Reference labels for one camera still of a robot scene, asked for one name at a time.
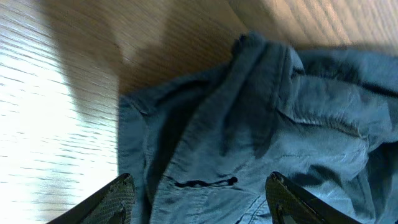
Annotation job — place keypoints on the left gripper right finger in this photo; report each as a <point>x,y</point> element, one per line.
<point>291,204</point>

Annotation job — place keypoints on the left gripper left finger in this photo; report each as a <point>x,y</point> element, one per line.
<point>112,204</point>

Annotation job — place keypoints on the navy blue shorts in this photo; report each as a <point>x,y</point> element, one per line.
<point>200,147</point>

